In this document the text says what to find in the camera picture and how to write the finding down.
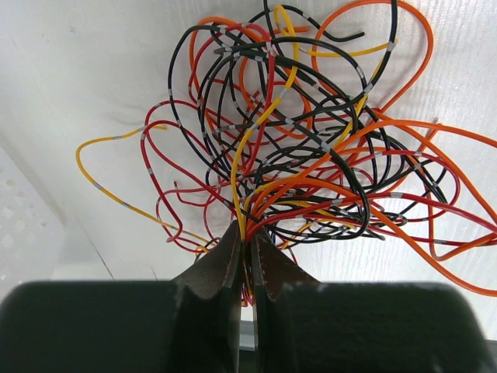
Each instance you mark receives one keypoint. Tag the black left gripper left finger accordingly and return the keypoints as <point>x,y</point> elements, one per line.
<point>190,323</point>

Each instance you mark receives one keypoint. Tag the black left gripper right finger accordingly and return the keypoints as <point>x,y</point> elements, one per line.
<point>305,325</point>

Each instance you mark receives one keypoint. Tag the large white perforated basket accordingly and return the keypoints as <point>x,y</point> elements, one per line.
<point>32,235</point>

